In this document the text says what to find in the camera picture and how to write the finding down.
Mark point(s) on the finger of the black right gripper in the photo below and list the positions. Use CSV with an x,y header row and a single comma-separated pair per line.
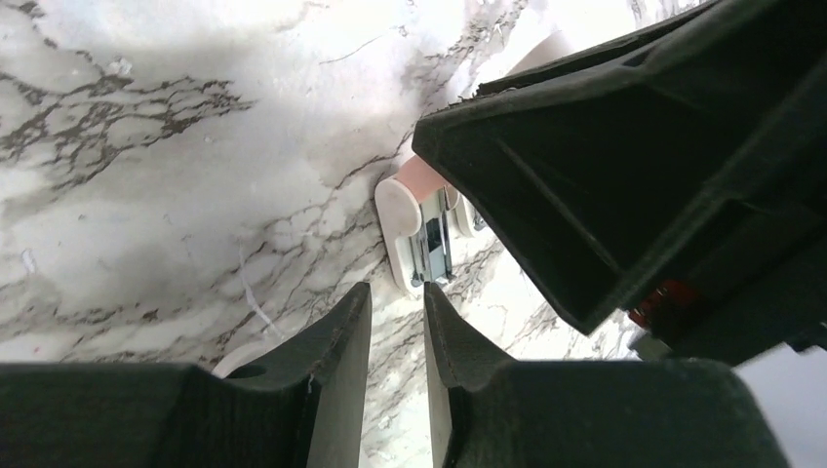
x,y
544,172
594,58

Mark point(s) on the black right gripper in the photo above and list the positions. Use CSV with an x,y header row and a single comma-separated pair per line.
x,y
722,178

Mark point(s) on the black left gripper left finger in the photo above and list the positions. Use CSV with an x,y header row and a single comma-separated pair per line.
x,y
299,405

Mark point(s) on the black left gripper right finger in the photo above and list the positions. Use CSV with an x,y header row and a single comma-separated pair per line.
x,y
488,409

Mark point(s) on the long white stapler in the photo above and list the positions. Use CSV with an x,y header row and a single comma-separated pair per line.
x,y
243,355

